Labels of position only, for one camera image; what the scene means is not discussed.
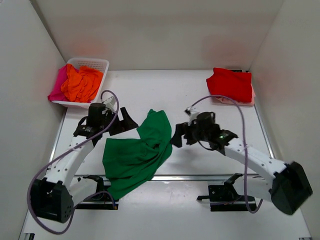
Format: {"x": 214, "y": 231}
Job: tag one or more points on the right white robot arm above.
{"x": 283, "y": 184}

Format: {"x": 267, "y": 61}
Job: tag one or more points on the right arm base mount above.
{"x": 223, "y": 197}

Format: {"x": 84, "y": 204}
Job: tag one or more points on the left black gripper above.
{"x": 128, "y": 123}

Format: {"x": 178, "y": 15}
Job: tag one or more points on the red folded t shirt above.
{"x": 232, "y": 84}

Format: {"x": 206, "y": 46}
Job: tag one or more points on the white plastic basket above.
{"x": 101, "y": 65}

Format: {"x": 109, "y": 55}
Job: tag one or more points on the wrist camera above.
{"x": 111, "y": 101}
{"x": 191, "y": 112}

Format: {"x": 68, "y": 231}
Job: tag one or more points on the green t shirt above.
{"x": 130, "y": 162}

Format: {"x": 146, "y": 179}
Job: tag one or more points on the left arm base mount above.
{"x": 102, "y": 201}

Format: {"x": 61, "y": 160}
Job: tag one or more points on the pink folded t shirt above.
{"x": 230, "y": 101}

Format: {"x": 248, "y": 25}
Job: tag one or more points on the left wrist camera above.
{"x": 111, "y": 101}

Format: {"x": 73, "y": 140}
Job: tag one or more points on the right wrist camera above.
{"x": 191, "y": 112}

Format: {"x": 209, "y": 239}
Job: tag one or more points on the orange t shirt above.
{"x": 81, "y": 86}

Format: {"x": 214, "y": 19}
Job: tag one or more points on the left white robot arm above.
{"x": 55, "y": 196}

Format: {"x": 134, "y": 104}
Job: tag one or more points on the magenta t shirt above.
{"x": 56, "y": 93}

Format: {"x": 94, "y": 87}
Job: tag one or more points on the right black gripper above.
{"x": 181, "y": 129}

